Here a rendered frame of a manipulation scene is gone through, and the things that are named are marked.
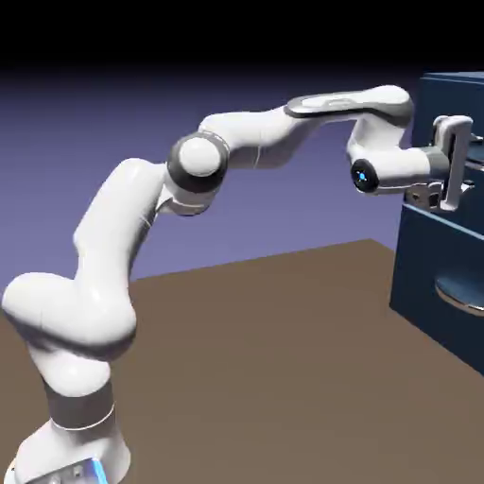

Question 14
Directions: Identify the blue drawer front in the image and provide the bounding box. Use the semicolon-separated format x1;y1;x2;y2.
389;202;484;373
410;77;484;167

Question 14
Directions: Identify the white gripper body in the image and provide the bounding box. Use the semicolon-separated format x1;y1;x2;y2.
432;114;475;212

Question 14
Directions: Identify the curved silver drawer handle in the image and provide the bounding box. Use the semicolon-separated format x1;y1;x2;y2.
433;274;484;318

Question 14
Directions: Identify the blue cabinet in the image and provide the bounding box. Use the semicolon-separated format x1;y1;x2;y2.
389;70;484;373

